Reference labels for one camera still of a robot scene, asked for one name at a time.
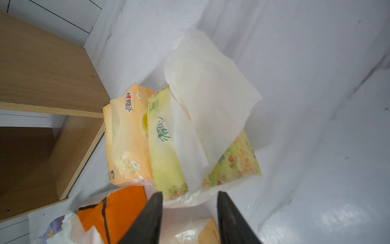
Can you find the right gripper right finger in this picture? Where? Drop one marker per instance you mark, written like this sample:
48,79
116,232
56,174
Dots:
233,228

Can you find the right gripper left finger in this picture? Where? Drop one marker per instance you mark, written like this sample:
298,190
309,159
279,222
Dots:
146,228

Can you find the pale orange tissue pack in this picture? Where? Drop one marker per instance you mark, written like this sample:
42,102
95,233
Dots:
202,231

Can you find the beige tissue pack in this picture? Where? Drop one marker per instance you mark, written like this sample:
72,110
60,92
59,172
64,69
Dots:
126,138

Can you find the white purple tissue pack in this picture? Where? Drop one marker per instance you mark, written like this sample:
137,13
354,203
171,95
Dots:
68,229

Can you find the yellow tissue pack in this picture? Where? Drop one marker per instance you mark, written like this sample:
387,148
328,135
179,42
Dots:
195,124

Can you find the wooden three-tier shelf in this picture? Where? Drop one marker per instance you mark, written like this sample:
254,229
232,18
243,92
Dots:
52,103

